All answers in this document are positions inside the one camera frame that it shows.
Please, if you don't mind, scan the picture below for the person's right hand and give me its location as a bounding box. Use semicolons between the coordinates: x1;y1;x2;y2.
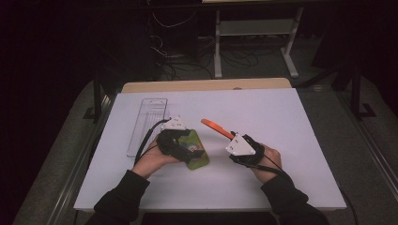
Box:
250;143;283;185

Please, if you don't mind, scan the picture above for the black metal stand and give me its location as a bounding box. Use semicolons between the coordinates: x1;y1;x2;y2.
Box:
82;70;110;124
349;54;378;121

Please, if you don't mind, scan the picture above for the green snack packet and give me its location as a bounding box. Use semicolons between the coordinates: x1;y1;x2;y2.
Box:
177;128;210;171

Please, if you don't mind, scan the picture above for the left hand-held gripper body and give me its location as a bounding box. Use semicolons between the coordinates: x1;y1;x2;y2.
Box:
156;114;192;164

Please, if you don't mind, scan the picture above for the person's left hand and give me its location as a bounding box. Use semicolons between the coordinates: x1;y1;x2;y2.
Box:
130;137;181;180

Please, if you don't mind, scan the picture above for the light wooden table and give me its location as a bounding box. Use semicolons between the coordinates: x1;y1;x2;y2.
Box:
120;77;293;94

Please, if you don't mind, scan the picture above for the tangle of black floor cables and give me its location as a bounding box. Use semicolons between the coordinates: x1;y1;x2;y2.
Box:
149;31;276;82

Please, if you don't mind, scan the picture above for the white metal desk frame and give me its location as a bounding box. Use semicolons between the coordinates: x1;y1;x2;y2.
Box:
213;6;305;80

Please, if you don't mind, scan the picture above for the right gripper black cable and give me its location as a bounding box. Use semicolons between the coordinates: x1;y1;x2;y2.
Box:
247;153;360;225

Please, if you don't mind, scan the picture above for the aluminium rail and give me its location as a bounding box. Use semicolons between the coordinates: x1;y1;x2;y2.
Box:
335;90;398;196
46;93;117;225

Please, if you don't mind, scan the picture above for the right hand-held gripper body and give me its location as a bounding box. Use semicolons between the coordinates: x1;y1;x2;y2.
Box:
225;132;266;169

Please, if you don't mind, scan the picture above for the clear plastic slotted rack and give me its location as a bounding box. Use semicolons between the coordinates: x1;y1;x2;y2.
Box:
126;97;171;158

